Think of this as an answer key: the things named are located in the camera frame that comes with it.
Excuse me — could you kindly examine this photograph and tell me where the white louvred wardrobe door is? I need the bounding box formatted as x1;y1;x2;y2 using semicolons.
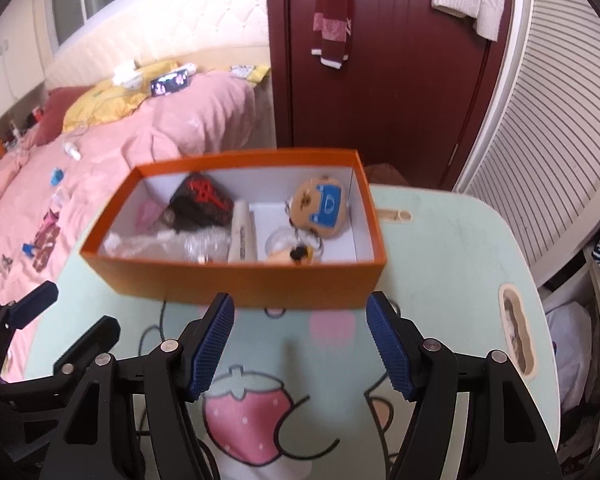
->
452;0;600;286

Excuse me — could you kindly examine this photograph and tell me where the yellow pillow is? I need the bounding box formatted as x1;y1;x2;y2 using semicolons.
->
62;60;271;133

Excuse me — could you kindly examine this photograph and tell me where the dark brown printed pouch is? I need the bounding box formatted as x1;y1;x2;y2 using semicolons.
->
157;172;236;235

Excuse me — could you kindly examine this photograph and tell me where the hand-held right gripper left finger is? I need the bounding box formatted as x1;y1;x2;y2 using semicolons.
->
42;292;236;480

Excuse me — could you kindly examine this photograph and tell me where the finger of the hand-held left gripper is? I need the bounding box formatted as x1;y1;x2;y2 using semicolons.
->
0;316;122;401
0;281;59;361

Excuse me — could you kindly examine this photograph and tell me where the blue printed packet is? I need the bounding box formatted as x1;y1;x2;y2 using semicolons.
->
150;71;191;98

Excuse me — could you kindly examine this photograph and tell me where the brown plush toy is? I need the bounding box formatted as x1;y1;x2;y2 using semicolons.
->
286;174;351;233

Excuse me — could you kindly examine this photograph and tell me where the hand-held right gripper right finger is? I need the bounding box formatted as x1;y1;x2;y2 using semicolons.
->
365;291;563;480

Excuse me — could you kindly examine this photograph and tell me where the red and pink striped scarf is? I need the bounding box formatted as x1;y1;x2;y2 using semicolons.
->
310;0;355;70

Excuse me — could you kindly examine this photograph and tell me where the clear plastic bag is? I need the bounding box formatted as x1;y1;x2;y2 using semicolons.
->
102;230;186;261
184;230;231;263

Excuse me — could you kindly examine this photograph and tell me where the cream padded headboard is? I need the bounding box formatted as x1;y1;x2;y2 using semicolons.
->
45;0;271;91

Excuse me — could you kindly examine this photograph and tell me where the pink blanket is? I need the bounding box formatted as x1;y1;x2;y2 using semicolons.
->
0;70;258;386

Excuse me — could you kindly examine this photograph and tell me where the cream tube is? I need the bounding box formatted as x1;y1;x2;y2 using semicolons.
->
227;199;258;263

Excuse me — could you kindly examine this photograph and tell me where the brown cushion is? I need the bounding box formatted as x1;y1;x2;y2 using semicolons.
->
365;162;406;186

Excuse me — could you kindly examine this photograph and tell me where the dark red wooden door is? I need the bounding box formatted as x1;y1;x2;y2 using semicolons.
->
266;0;518;191

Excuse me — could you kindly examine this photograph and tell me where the maroon pillow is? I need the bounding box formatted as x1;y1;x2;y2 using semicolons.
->
30;86;98;146

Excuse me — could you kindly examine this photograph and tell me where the white tissue box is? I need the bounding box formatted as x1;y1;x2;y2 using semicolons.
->
111;60;143;92

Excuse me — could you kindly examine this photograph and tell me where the mint green cartoon desktop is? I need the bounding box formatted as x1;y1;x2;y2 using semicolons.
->
25;184;563;480

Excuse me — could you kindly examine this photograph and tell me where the white plastic bag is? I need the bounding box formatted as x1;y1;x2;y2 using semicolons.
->
545;300;593;411

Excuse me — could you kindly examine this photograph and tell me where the orange cardboard box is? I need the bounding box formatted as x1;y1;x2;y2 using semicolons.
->
79;147;388;310

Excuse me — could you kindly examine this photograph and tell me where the black mouse keychain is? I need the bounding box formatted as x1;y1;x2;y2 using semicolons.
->
265;225;326;265

